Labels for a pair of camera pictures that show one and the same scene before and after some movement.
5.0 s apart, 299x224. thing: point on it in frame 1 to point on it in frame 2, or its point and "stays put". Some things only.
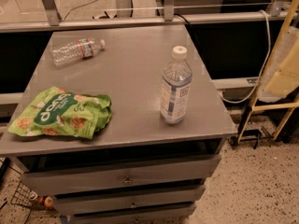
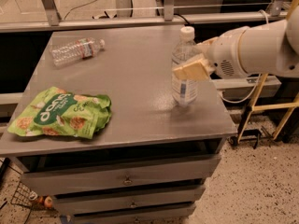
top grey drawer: (98, 176) stays put
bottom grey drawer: (172, 215) stays put
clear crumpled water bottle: (65, 53) stays put
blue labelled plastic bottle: (176, 82) to (184, 91)
